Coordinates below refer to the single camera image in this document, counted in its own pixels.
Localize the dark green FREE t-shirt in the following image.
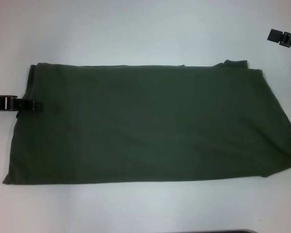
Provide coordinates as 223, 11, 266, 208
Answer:
1, 58, 291, 186

